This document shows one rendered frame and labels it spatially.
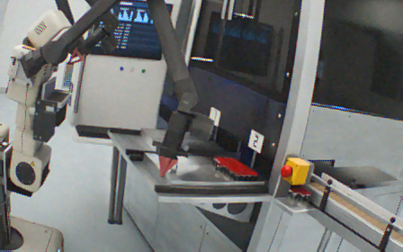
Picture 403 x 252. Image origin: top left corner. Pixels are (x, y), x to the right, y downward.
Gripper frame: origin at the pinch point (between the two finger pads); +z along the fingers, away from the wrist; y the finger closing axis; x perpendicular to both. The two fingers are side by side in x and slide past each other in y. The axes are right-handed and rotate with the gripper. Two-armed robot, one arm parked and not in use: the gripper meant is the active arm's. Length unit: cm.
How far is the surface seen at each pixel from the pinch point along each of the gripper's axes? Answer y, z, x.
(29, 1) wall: -93, -48, 542
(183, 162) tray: 15.4, -0.2, 20.1
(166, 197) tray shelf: -0.9, 3.6, -10.9
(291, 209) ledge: 37.0, -2.8, -22.5
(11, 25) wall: -110, -2, 541
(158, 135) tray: 16, 0, 54
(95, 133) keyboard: -8, 11, 71
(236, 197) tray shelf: 22.1, -0.3, -10.1
